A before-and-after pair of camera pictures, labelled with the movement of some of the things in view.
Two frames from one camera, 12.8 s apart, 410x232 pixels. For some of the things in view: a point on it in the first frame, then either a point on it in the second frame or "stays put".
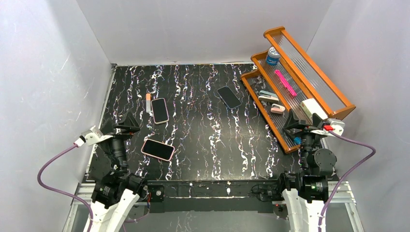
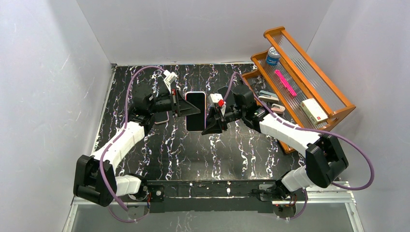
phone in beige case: (160, 110) stays put
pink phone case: (155, 156) to (197, 122)
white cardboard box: (310, 107) stays put
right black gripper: (305, 129) to (221, 118)
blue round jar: (273, 56) stays put
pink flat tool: (278, 73) stays put
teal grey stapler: (269, 96) stays put
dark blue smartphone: (158, 149) to (196, 123)
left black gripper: (122, 130) to (174, 104)
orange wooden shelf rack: (284, 75) stays put
